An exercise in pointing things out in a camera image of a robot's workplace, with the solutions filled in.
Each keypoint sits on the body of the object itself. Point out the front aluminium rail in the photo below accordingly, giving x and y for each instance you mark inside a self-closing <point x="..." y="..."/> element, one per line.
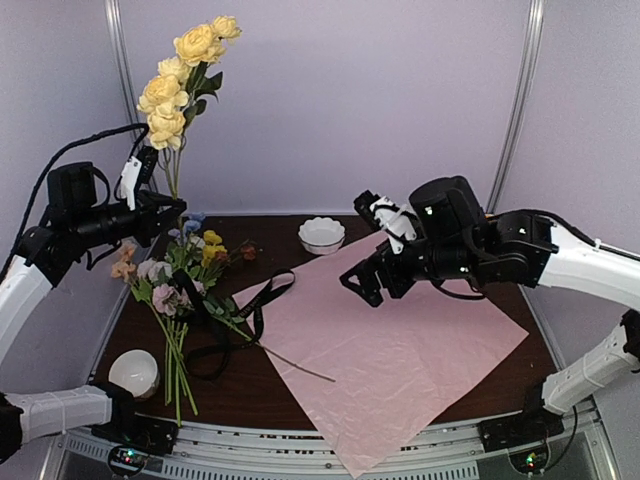
<point x="452" y="450"/>

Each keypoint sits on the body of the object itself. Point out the scalloped white bowl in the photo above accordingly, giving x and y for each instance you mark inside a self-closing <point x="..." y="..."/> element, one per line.
<point x="321" y="235"/>

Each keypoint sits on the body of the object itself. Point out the pink wrapping paper sheet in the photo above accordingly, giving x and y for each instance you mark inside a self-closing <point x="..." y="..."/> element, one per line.
<point x="371" y="378"/>

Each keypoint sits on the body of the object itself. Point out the left aluminium frame post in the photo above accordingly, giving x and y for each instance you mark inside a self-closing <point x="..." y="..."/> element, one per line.
<point x="118" y="46"/>

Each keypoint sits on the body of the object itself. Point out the peach flower stem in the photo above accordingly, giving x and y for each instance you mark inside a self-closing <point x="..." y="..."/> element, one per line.
<point x="124" y="266"/>

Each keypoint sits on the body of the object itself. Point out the aluminium frame post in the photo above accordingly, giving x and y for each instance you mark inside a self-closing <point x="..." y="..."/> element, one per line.
<point x="529" y="59"/>
<point x="118" y="46"/>

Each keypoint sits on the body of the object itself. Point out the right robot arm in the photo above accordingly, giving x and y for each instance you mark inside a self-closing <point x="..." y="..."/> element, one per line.
<point x="443" y="234"/>

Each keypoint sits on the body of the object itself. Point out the blue flower stem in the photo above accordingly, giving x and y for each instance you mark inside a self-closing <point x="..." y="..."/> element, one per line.
<point x="187" y="234"/>

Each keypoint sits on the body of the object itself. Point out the right aluminium frame post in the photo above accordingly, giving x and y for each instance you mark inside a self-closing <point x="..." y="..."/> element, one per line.
<point x="529" y="59"/>

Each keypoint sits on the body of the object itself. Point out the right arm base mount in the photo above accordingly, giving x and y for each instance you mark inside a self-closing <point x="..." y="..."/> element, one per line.
<point x="518" y="429"/>

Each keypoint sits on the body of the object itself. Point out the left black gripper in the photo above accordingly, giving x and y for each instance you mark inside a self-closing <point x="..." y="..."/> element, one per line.
<point x="150" y="222"/>

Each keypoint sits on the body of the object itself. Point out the round white bowl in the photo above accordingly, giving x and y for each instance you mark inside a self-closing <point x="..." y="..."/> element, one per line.
<point x="137" y="372"/>

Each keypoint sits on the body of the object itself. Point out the black printed ribbon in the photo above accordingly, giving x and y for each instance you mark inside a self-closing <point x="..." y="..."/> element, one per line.
<point x="234" y="328"/>

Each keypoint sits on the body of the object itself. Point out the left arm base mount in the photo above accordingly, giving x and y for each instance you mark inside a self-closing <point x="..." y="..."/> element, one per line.
<point x="146" y="434"/>

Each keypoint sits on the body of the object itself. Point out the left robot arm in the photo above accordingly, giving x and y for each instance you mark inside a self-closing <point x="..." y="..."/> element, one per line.
<point x="73" y="224"/>

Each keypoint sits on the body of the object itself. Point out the dark yellow flower stem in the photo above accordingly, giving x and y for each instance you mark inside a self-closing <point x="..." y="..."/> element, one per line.
<point x="215" y="258"/>

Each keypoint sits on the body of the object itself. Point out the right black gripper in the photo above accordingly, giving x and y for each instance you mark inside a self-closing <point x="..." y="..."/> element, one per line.
<point x="382" y="261"/>

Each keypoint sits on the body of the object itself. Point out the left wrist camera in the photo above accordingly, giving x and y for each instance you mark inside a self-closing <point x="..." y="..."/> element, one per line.
<point x="137" y="170"/>

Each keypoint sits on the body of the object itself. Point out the small red flower stem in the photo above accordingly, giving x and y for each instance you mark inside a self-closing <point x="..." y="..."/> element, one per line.
<point x="247" y="251"/>

